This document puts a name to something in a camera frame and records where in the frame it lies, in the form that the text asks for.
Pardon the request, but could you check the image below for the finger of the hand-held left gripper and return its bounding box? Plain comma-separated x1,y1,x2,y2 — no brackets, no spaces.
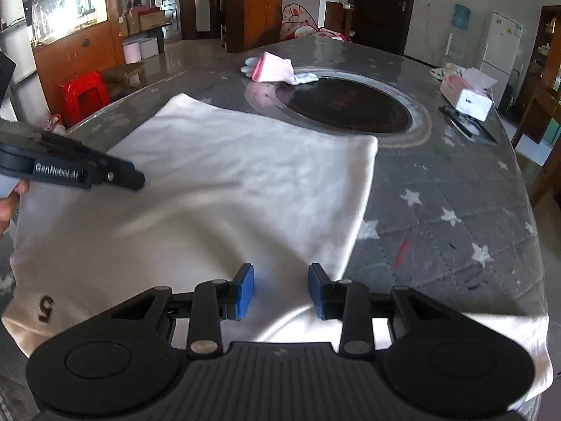
88,153,146,192

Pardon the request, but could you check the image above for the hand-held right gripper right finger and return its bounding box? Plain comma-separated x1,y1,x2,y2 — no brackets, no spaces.
308,263,457,357

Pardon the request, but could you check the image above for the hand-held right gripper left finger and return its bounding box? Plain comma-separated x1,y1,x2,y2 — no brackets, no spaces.
109,263,256,358

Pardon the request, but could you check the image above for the cream garment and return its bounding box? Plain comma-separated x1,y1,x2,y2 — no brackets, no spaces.
2,93,554,400

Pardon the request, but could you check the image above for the person's left hand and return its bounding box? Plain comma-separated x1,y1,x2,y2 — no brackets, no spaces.
0,179,31,240

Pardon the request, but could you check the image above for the red plastic stool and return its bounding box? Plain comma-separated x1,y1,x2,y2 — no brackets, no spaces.
60,72,110,126

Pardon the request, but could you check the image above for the small wooden stool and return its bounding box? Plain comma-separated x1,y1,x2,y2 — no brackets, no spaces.
103,62,147,97

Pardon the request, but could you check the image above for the wooden glass display sideboard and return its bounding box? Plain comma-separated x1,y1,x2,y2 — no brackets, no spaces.
0,0,128,110

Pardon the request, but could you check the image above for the round black built-in cooktop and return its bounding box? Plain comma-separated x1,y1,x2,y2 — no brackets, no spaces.
245,68,432,147

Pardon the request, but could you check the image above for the wooden display cabinet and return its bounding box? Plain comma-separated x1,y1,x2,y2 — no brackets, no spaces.
223,0,283,53

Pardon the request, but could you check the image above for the pink dotted play tent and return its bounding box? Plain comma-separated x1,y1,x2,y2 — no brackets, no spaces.
279,2,347,42

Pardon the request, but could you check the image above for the pink and white tissue box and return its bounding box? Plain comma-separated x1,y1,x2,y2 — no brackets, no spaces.
439,67,498,121

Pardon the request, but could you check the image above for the patterned crumpled cloth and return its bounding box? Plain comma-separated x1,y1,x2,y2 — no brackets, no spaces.
430,64,465,82

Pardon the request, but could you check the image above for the small wooden shoe cabinet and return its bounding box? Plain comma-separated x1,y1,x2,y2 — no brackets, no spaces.
325,1,353,38

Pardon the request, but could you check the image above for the white water dispenser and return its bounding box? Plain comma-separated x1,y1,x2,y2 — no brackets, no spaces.
445,31,467,60

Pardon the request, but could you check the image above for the dark wooden door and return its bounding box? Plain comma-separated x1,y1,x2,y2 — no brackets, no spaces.
351,0,419,55

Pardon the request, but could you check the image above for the white refrigerator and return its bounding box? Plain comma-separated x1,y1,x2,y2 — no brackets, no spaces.
480,10,524,97

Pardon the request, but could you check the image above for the blue water bottle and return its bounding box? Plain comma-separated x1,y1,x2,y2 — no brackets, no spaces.
453,4,471,31

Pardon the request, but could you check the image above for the wooden glass shelf cabinet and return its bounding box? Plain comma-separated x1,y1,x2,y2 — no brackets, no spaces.
528,5,561,97

